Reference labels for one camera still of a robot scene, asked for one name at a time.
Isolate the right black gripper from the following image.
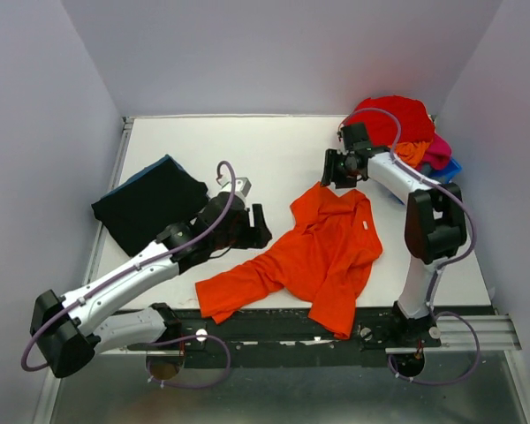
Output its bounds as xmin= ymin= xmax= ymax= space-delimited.
xmin=320 ymin=148 xmax=360 ymax=189

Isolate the black t shirt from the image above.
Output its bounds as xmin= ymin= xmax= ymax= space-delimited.
xmin=91 ymin=158 xmax=209 ymax=257

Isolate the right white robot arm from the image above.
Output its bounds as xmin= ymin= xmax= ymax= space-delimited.
xmin=321 ymin=123 xmax=467 ymax=346

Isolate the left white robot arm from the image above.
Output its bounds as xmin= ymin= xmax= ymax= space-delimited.
xmin=29 ymin=192 xmax=272 ymax=378

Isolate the red t shirt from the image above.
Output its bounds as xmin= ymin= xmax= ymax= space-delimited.
xmin=344 ymin=95 xmax=435 ymax=147

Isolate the grey t shirt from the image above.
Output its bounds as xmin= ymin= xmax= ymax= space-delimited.
xmin=417 ymin=163 xmax=435 ymax=177

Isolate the magenta t shirt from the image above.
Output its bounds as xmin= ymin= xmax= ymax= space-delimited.
xmin=421 ymin=133 xmax=452 ymax=170

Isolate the blue plastic bin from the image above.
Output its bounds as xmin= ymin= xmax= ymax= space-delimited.
xmin=382 ymin=155 xmax=463 ymax=206

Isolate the blue folded t shirt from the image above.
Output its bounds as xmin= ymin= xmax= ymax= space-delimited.
xmin=94 ymin=155 xmax=209 ymax=208

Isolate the aluminium extrusion right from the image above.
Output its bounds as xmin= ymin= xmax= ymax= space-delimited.
xmin=386 ymin=315 xmax=522 ymax=354

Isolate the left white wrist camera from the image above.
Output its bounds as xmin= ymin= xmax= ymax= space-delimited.
xmin=216 ymin=177 xmax=252 ymax=201

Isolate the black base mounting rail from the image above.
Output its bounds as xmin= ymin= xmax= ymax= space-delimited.
xmin=72 ymin=302 xmax=498 ymax=368

